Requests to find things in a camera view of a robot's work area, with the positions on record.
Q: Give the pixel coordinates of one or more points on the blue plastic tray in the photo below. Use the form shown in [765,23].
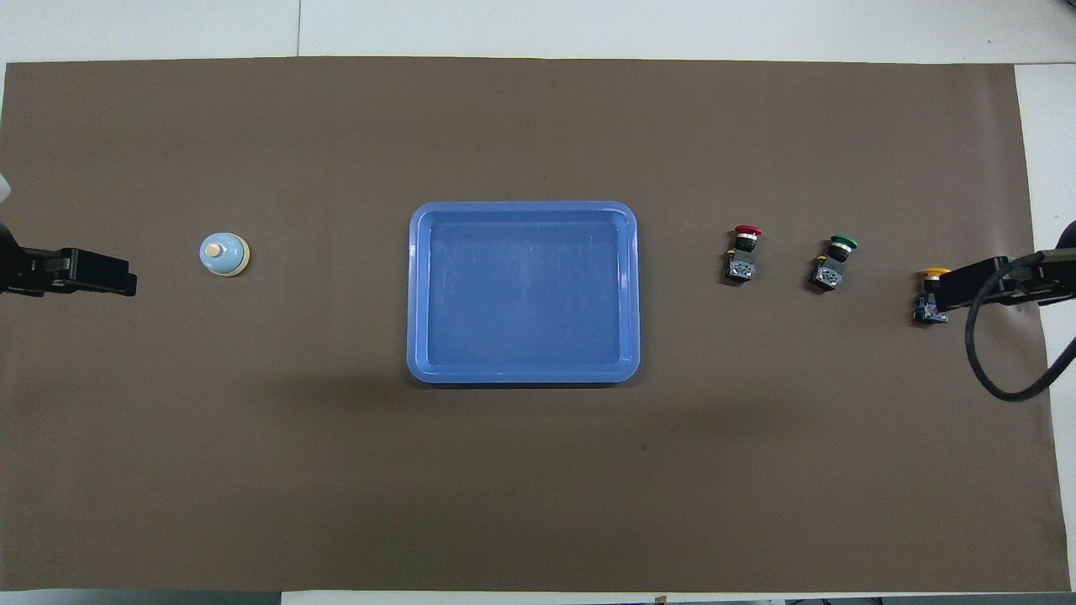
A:
[521,294]

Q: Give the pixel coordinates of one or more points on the green push button switch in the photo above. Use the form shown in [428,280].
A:
[830,265]

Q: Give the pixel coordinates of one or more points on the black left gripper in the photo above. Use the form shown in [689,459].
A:
[59,270]

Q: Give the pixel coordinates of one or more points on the brown table mat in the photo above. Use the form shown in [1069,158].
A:
[538,487]

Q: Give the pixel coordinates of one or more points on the light blue desk bell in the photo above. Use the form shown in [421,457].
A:
[223,255]

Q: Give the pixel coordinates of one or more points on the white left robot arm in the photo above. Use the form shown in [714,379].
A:
[4,192]

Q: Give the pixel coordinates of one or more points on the yellow push button switch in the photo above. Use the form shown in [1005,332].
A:
[929,309]

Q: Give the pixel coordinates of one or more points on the red push button switch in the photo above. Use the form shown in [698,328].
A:
[742,252]

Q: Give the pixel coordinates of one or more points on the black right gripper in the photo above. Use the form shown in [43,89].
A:
[1042,273]

